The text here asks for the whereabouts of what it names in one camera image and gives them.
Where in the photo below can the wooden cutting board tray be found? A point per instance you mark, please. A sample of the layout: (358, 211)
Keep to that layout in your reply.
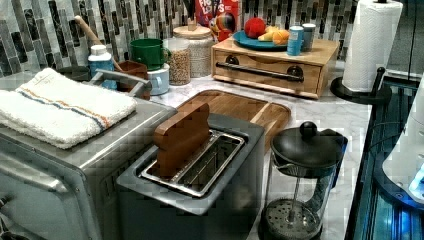
(273, 117)

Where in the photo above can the white striped towel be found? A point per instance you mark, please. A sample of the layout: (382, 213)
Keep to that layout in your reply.
(60, 111)

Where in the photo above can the froot loops cereal box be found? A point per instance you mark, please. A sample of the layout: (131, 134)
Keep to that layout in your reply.
(220, 16)

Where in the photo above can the grey two-slot toaster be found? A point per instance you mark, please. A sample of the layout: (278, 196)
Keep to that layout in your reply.
(217, 197)

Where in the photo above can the stainless toaster oven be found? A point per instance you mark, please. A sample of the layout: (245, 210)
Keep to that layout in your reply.
(71, 194)

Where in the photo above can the black drawer handle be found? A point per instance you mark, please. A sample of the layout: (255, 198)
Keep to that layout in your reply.
(293, 74)

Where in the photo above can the glass french press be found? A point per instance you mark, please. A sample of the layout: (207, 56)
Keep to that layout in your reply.
(304, 167)

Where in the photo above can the black paper towel holder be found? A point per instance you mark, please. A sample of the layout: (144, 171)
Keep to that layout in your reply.
(379, 95)

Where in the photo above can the wooden drawer box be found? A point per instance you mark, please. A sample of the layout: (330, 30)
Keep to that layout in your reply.
(317, 65)

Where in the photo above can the light blue white mug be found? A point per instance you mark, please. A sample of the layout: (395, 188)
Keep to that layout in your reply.
(159, 80)

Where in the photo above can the orange fruit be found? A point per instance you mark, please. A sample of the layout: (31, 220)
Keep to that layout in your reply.
(280, 37)

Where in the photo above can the wooden spoon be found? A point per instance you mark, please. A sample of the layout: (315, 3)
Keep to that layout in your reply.
(87, 30)

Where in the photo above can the green mug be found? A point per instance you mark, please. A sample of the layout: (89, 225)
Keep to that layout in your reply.
(149, 51)

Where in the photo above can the glass jar of grains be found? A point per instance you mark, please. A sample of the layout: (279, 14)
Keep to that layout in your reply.
(178, 61)

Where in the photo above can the brown wooden toast slice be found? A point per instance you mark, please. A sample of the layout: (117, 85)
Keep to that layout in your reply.
(180, 136)

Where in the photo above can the blue plate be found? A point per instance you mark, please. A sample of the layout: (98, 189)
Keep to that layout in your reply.
(254, 44)

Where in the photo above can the blue bottle white cap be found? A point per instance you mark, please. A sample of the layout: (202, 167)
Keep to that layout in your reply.
(99, 58)

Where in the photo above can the dark shaker white lid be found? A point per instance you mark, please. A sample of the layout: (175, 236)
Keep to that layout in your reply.
(308, 36)

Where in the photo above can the red apple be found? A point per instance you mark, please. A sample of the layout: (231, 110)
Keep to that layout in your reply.
(254, 27)

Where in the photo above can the black cup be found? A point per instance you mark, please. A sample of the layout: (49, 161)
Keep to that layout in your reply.
(76, 73)

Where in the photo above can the blue shaker white lid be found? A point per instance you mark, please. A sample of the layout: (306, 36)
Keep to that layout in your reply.
(295, 40)

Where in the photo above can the yellow banana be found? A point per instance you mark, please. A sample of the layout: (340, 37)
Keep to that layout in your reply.
(268, 35)

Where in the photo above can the white paper towel roll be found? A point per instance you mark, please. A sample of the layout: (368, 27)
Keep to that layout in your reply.
(373, 33)

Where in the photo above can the glass jar wooden lid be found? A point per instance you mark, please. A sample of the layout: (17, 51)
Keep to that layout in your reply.
(200, 43)

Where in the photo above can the brown wooden utensil box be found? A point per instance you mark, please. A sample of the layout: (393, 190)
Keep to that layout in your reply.
(134, 69)

